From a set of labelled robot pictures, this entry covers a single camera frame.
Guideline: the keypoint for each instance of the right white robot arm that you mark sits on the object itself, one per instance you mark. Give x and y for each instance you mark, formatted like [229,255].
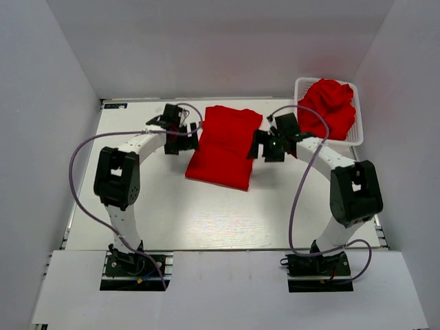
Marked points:
[354,197]

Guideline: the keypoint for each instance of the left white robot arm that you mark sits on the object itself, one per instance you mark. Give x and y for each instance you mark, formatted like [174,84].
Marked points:
[117,180]

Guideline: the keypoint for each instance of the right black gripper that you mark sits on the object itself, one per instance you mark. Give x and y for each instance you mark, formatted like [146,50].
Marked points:
[262,137]

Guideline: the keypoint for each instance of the white plastic basket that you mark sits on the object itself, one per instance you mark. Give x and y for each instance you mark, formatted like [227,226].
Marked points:
[355,136]

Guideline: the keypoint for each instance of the blue table label sticker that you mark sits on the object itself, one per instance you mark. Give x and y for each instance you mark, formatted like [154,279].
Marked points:
[115,106]

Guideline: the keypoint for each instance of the red t shirt pile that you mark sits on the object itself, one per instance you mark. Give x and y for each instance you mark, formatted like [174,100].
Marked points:
[327,103]

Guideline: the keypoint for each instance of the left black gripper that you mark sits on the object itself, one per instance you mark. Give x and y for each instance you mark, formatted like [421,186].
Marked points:
[189,142]

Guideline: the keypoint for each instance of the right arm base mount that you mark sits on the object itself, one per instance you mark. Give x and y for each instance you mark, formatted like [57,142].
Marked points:
[318,274]

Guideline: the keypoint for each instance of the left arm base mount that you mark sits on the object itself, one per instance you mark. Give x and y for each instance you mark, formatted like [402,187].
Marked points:
[118,276]

